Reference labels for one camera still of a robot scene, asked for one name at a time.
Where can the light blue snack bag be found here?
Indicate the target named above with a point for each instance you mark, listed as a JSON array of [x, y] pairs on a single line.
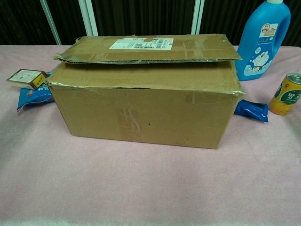
[[33, 96]]

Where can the thin white frame post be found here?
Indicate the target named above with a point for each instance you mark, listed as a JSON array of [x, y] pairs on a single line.
[[50, 23]]

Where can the brown cardboard shipping box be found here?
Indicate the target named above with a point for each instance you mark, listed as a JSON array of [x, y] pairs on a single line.
[[141, 113]]

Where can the blue pump detergent bottle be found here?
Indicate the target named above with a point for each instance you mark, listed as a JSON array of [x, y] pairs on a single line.
[[256, 47]]

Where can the dark blue snack packet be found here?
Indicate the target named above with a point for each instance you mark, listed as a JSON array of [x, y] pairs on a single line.
[[254, 110]]

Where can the small brown white carton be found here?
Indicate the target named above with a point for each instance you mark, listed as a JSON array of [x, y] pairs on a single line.
[[23, 76]]

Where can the yellow mango juice can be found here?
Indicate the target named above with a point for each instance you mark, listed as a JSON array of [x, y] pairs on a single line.
[[284, 99]]

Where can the pink tablecloth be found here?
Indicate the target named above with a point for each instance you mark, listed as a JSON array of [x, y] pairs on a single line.
[[141, 188]]

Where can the black pleated curtain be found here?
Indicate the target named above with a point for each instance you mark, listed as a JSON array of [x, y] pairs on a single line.
[[141, 16]]

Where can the wide white frame post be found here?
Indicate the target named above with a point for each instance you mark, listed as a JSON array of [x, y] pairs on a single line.
[[90, 21]]

